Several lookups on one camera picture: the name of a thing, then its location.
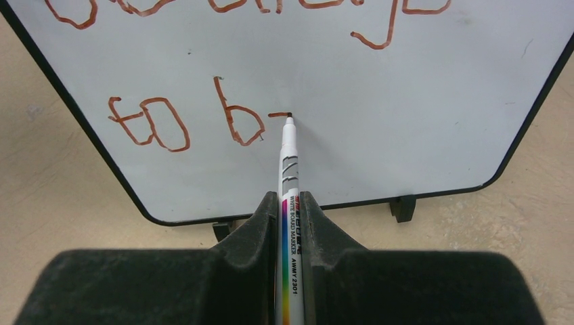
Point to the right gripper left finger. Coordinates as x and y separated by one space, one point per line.
229 283

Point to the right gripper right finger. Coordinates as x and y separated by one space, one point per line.
346 283

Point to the white whiteboard marker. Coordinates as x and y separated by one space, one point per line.
289 297

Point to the black framed whiteboard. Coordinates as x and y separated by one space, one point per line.
185 100

